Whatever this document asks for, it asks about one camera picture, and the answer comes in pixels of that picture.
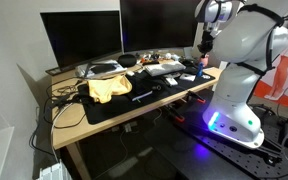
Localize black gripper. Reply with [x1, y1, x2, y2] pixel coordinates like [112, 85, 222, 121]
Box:
[196, 31, 216, 60]

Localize blue cylinder object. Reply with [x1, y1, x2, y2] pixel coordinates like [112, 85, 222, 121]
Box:
[197, 62, 205, 79]

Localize pink pig toy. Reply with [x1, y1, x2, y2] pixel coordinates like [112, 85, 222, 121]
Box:
[199, 55, 210, 68]

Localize grey tablet stand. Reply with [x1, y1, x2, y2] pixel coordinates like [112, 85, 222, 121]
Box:
[182, 46, 196, 61]

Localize white paper packet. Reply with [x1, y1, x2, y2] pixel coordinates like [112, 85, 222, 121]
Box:
[178, 72, 197, 83]

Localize white printed card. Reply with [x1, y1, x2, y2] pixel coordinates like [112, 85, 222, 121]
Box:
[163, 72, 182, 80]

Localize small white box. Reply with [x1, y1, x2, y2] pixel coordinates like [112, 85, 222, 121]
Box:
[165, 76, 179, 87]

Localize white keyboard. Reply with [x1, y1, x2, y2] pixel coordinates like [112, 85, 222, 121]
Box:
[143, 60, 187, 78]

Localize large black monitor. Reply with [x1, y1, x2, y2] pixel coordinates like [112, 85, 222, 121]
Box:
[119, 0, 206, 54]

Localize black oval case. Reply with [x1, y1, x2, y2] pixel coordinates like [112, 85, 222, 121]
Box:
[117, 53, 138, 68]

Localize poster with orange legs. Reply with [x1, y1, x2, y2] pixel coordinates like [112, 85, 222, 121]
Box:
[253, 12, 288, 108]

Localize black desk mat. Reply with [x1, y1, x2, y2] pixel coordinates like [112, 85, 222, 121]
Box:
[76, 65, 217, 126]

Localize yellow cloth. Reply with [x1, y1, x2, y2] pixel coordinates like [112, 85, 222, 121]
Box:
[86, 74, 134, 105]

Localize grey power adapter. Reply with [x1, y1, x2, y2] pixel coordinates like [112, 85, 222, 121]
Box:
[123, 121, 139, 134]

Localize smaller black monitor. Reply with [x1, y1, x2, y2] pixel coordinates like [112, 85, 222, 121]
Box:
[39, 10, 124, 73]

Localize black flat device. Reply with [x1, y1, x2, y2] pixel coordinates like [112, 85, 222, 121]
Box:
[45, 65, 67, 77]

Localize white radiator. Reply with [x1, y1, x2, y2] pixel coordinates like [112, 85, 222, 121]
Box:
[36, 159, 74, 180]

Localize orange handled clamp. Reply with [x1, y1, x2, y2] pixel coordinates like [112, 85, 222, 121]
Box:
[165, 105, 186, 123]
[187, 90, 207, 105]

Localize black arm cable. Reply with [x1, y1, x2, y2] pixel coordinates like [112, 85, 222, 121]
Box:
[235, 2, 288, 76]

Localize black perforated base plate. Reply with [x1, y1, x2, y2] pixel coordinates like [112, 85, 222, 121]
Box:
[170, 89, 288, 180]

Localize black desk cables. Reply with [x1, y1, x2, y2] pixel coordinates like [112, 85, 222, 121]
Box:
[28, 75, 89, 157]

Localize white cable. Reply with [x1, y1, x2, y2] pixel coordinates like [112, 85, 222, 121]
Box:
[49, 101, 76, 162]

